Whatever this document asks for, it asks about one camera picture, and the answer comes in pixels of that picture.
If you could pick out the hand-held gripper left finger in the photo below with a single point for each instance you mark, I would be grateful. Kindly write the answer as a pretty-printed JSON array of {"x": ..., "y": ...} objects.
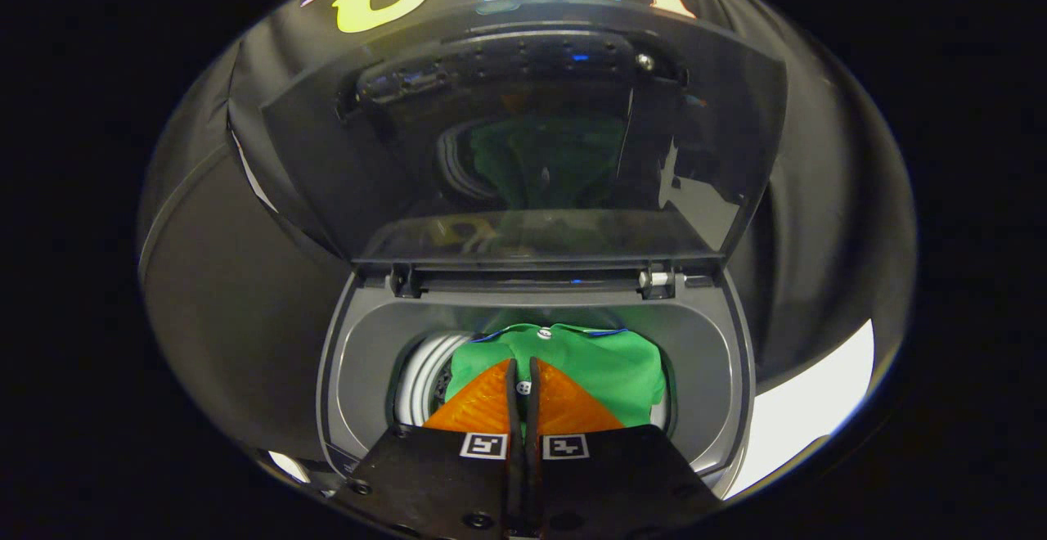
[{"x": 433, "y": 491}]

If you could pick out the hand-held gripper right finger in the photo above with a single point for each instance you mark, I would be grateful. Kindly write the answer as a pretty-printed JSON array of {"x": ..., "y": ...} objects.
[{"x": 613, "y": 491}]

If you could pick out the white flat board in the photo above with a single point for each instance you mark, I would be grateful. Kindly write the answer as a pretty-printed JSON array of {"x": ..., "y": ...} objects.
[{"x": 810, "y": 409}]

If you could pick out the washing machine lid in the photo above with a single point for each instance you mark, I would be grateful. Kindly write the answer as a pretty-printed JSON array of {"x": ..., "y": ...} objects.
[{"x": 409, "y": 155}]

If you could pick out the green polo shirt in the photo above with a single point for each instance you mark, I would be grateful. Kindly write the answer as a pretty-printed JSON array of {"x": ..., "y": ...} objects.
[{"x": 613, "y": 360}]

